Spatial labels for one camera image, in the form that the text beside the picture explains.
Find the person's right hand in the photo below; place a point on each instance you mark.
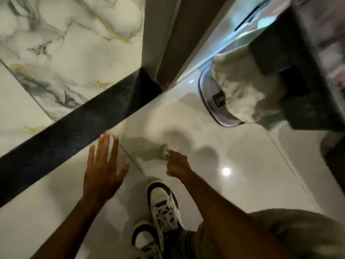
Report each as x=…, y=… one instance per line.
x=178, y=164

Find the person's left hand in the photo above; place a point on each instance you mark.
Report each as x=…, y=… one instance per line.
x=101, y=178

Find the person's left little finger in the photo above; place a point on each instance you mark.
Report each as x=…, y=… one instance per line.
x=91, y=155

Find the person's left middle finger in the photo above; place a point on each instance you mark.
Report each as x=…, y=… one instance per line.
x=106, y=144

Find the person's right fingers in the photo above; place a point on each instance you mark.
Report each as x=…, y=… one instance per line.
x=169, y=160

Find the person's left thumb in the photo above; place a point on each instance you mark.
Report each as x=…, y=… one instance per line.
x=124, y=169

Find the white tissue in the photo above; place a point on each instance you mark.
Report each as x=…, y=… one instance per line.
x=165, y=152

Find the person's left forearm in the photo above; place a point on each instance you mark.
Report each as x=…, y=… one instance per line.
x=70, y=229

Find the person's right forearm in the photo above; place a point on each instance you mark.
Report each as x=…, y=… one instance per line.
x=223, y=221

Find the white and black sneaker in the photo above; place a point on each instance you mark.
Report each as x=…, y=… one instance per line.
x=164, y=204
x=147, y=240

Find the white crumpled cloth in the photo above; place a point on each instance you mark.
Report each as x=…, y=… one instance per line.
x=242, y=88

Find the grey trousers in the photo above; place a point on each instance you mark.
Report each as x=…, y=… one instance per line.
x=296, y=234

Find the black countertop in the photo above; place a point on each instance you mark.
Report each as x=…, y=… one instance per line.
x=304, y=78

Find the brown wooden door frame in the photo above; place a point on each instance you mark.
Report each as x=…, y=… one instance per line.
x=183, y=37

